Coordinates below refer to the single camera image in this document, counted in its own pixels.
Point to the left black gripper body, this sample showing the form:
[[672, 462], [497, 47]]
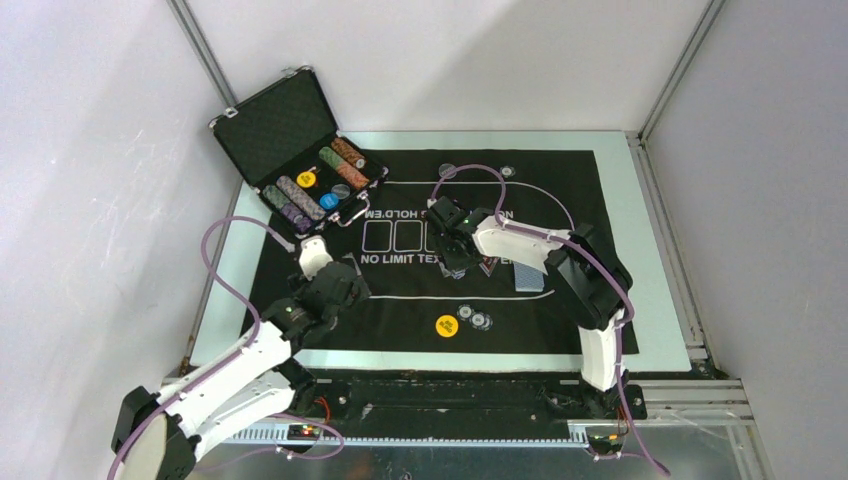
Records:
[[298, 284]]

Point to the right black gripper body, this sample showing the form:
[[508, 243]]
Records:
[[450, 258]]

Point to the black dealer button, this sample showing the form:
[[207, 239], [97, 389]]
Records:
[[447, 171]]

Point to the grey white poker chip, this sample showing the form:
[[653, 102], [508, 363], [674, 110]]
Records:
[[507, 171]]

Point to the green blue chip front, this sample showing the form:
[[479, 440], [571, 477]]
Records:
[[465, 312]]

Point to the yellow big blind button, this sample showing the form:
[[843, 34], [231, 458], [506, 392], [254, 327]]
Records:
[[447, 326]]

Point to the grey white chip front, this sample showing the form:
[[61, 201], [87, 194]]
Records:
[[481, 321]]

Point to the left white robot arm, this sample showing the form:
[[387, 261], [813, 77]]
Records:
[[164, 434]]

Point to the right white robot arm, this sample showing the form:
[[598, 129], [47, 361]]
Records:
[[587, 277]]

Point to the triangular all-in marker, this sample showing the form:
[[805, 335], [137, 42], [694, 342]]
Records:
[[488, 265]]

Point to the blue playing card deck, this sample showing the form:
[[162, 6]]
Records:
[[527, 279]]

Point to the black poker table mat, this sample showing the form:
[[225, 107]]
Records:
[[550, 189]]

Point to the pink grey chip row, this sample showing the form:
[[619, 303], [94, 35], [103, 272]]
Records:
[[300, 198]]

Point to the blue button in case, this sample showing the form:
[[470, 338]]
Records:
[[329, 201]]

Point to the clear dealer button in case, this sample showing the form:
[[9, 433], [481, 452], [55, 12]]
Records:
[[341, 191]]

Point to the green orange chip row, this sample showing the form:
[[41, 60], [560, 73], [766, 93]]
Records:
[[345, 170]]

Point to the yellow button in case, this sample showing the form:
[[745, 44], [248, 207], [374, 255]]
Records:
[[306, 179]]

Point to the electronics board with leds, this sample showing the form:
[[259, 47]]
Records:
[[303, 432]]

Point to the red brown chip row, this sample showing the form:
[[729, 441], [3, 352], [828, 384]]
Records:
[[348, 153]]

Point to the black aluminium chip case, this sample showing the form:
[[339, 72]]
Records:
[[279, 131]]

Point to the black metal base rail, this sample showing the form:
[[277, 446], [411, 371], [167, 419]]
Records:
[[469, 407]]

